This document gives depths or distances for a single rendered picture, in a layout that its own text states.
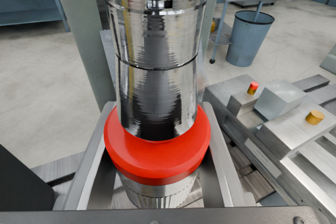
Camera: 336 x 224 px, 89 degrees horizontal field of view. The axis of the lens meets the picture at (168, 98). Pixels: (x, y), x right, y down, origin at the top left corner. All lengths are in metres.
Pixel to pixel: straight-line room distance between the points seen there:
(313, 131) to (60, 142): 1.69
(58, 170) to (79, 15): 0.37
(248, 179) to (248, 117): 0.13
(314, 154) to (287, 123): 0.08
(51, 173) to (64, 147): 1.30
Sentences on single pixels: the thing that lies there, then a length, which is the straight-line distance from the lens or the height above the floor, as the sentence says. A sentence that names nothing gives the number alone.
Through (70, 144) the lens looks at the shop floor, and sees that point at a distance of 1.73.
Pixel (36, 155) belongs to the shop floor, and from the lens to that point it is 1.80.
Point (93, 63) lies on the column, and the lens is 0.59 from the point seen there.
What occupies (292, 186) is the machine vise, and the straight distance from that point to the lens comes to 0.40.
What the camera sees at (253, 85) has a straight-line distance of 0.40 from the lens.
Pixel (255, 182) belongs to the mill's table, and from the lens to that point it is 0.42.
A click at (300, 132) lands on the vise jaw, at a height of 1.08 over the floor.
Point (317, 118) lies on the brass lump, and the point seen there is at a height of 1.09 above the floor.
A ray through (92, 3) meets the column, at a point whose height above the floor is 1.19.
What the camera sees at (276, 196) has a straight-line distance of 0.53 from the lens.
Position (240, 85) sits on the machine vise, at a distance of 0.50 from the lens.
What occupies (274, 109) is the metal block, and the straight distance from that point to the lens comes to 0.40.
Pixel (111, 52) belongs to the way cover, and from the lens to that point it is 0.54.
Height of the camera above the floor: 1.32
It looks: 43 degrees down
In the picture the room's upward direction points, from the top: 3 degrees clockwise
